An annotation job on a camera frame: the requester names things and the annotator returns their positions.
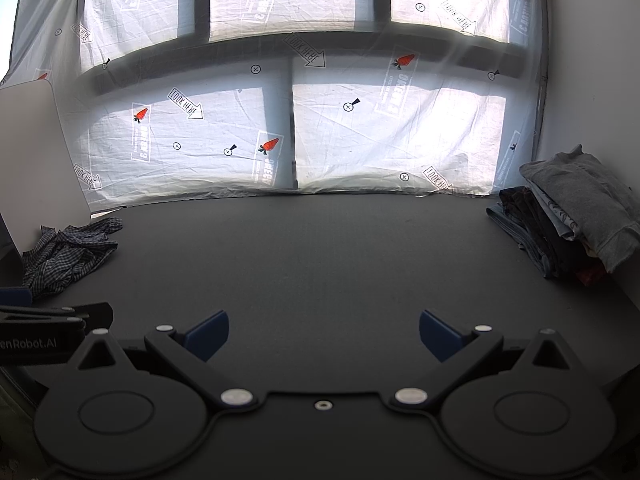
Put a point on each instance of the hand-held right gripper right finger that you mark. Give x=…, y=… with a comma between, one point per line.
x=436, y=334

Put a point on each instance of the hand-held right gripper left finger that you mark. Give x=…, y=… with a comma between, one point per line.
x=207, y=334

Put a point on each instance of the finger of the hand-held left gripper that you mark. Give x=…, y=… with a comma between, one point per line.
x=15, y=295

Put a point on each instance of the blue plaid shirt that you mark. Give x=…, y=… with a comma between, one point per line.
x=60, y=255

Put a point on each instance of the pile of folded clothes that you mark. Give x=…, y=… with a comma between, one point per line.
x=585, y=195

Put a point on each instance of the folded blue jeans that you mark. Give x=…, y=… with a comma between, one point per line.
x=515, y=234

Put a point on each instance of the grey rounded board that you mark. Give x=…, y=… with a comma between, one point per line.
x=35, y=160

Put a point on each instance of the dark folded garment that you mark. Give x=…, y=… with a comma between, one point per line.
x=530, y=210

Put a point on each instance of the red folded garment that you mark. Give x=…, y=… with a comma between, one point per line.
x=592, y=275

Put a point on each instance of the light blue folded garment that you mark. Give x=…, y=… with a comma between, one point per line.
x=555, y=212

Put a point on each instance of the grey window frame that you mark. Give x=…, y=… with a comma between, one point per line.
x=541, y=105

